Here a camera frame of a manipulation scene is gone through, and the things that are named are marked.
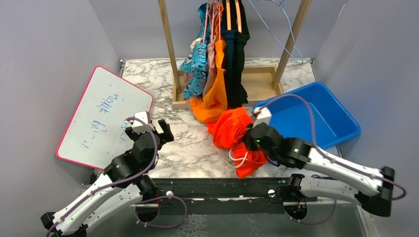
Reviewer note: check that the pink hanger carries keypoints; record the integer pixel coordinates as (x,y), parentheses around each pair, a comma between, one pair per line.
(210,16)

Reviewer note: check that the wooden clothes rack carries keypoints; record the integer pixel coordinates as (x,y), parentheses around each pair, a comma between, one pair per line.
(261,82)

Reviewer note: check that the orange shorts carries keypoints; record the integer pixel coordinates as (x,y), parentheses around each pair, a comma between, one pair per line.
(208,107)

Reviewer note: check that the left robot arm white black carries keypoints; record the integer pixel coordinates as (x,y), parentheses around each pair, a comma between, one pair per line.
(123,182)

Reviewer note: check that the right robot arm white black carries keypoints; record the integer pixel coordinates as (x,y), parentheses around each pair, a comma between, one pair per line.
(369,188)

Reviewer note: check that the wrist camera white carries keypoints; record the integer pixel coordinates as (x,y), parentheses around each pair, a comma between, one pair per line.
(261,115)
(139,117)

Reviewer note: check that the navy shorts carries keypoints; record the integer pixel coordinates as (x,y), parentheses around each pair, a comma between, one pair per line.
(228,35)

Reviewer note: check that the black mounting rail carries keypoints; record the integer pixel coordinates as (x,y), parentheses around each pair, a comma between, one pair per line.
(208,196)

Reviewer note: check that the red-orange shorts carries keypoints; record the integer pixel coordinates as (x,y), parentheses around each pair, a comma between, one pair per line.
(228,132)

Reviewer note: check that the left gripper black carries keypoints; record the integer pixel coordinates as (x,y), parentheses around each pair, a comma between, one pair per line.
(167,135)

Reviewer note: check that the whiteboard with pink frame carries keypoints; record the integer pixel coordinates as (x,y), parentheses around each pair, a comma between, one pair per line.
(95,133)

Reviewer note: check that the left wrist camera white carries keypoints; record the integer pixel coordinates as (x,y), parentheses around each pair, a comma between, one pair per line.
(139,117)

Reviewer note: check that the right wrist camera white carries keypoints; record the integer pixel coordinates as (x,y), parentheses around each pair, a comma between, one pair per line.
(261,115)

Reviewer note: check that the orange hanger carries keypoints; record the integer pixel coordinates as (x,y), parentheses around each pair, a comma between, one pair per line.
(233,14)

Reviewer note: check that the black shorts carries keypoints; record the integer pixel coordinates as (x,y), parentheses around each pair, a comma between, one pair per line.
(238,95)

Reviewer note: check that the blue shark print shorts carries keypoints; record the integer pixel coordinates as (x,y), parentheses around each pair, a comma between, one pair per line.
(195,65)

